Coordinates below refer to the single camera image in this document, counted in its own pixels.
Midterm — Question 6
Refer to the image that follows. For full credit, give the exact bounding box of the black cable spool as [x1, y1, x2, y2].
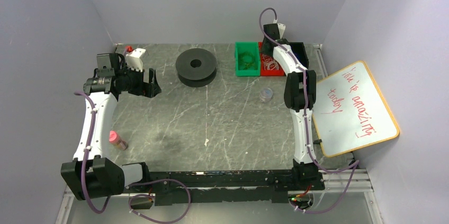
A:
[175, 48, 217, 87]

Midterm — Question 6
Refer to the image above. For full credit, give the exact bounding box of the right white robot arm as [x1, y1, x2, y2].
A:
[259, 23, 325, 190]

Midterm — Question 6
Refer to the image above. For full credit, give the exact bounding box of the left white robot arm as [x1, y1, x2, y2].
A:
[60, 48, 161, 201]

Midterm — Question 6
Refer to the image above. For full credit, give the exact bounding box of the pink capped small bottle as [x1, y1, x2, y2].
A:
[109, 130, 128, 150]

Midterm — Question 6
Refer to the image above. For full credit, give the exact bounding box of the green plastic bin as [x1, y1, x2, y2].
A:
[235, 42, 260, 77]

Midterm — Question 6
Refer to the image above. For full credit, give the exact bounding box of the clear round plastic container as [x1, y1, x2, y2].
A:
[259, 87, 273, 103]

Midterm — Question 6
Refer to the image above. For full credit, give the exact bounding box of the red plastic bin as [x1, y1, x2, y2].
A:
[258, 42, 285, 77]

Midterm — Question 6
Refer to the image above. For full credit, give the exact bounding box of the black plastic bin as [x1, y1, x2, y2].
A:
[288, 42, 309, 69]

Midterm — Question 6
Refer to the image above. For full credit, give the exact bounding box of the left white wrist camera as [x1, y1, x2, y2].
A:
[125, 48, 147, 72]

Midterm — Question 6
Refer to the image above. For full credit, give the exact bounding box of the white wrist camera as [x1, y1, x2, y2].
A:
[125, 48, 147, 72]
[277, 23, 286, 38]

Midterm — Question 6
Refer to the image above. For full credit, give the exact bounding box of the green coiled cable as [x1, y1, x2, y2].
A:
[239, 51, 257, 69]

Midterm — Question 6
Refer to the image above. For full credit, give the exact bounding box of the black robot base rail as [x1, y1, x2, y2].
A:
[117, 169, 325, 207]

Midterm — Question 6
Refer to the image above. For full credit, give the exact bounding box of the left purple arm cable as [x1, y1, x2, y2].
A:
[74, 91, 192, 224]

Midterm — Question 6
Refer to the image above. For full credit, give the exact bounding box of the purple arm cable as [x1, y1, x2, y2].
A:
[74, 91, 192, 224]
[258, 7, 360, 216]

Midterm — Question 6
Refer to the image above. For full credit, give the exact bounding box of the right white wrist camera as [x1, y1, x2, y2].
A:
[277, 23, 286, 38]

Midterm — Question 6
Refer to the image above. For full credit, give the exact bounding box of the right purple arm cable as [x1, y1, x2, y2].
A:
[258, 7, 360, 216]

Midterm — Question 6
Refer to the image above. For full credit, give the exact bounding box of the whiteboard with wooden frame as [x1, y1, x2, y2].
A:
[312, 61, 400, 157]

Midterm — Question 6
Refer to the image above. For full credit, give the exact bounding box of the aluminium extrusion frame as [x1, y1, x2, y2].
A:
[55, 169, 384, 223]

